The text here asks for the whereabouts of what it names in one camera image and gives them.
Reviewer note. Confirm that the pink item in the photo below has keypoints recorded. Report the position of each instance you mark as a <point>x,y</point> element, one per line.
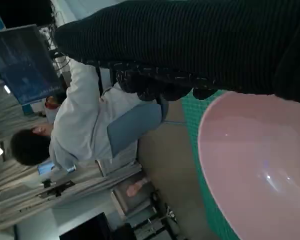
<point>136,188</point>

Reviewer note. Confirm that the black monitor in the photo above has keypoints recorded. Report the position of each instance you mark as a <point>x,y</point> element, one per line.
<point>87,227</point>

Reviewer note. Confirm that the green cutting mat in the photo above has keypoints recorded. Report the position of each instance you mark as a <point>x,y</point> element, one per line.
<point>192,125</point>

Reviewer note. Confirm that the dark monitor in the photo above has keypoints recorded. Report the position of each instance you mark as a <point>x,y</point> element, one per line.
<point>25,12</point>

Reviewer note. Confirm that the grey chair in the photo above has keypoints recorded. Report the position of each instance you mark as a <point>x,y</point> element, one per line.
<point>132,125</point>

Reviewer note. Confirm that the white desk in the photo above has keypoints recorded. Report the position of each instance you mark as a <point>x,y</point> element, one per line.
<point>77,185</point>

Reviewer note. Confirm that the person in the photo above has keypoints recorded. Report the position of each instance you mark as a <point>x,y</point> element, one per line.
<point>82,120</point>

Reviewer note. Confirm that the red item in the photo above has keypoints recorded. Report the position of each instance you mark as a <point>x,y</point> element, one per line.
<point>51,103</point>

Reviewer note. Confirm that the small lit laptop screen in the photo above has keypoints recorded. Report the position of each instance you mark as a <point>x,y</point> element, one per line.
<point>45,168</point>

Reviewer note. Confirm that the pink bowl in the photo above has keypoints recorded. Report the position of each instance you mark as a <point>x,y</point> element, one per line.
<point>260,155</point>

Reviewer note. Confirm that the blue screen monitor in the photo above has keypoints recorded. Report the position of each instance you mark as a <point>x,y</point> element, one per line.
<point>22,65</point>

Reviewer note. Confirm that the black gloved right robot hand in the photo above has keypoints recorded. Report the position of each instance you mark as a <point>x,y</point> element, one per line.
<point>190,37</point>

